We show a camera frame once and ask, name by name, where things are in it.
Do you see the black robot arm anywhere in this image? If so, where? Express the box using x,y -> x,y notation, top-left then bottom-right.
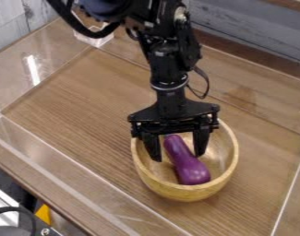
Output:
80,0 -> 220,162

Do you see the clear acrylic corner bracket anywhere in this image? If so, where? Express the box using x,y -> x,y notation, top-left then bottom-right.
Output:
73,23 -> 114,48

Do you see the brown wooden bowl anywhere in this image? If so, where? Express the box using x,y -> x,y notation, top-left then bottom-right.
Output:
132,120 -> 240,202

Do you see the purple toy eggplant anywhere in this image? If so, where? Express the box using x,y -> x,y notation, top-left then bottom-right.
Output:
164,135 -> 212,185

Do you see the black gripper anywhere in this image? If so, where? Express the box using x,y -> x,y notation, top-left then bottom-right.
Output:
128,88 -> 220,162

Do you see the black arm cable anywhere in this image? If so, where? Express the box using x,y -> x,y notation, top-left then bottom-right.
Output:
46,0 -> 124,40

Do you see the yellow warning sticker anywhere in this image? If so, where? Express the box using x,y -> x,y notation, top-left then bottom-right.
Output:
36,205 -> 53,225

